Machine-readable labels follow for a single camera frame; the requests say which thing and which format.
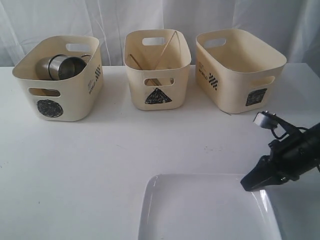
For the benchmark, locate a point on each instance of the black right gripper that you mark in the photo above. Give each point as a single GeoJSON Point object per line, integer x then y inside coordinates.
{"type": "Point", "coordinates": [289, 158]}

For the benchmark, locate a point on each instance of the white square plate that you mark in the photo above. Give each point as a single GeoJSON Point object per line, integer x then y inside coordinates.
{"type": "Point", "coordinates": [205, 207]}

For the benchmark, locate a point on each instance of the cream bin square mark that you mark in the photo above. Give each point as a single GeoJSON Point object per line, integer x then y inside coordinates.
{"type": "Point", "coordinates": [236, 69]}

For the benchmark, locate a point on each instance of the wooden chopstick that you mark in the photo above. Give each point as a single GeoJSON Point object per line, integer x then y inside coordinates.
{"type": "Point", "coordinates": [164, 49]}
{"type": "Point", "coordinates": [179, 47]}

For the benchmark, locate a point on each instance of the steel spoon grey handle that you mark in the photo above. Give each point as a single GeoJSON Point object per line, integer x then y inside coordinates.
{"type": "Point", "coordinates": [136, 62]}

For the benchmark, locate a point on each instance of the cream bin circle mark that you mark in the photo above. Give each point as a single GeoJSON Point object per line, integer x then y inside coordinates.
{"type": "Point", "coordinates": [66, 100]}

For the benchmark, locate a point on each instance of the steel mug front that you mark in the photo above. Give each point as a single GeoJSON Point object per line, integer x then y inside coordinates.
{"type": "Point", "coordinates": [62, 67]}

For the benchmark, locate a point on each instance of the steel mug with handle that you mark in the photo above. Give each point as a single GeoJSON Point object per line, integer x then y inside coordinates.
{"type": "Point", "coordinates": [42, 68]}

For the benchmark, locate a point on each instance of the cream bin triangle mark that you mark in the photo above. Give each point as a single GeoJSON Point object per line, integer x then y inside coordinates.
{"type": "Point", "coordinates": [164, 88]}

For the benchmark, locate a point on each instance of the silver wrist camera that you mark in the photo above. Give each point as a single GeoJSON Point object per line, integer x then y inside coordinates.
{"type": "Point", "coordinates": [266, 120]}

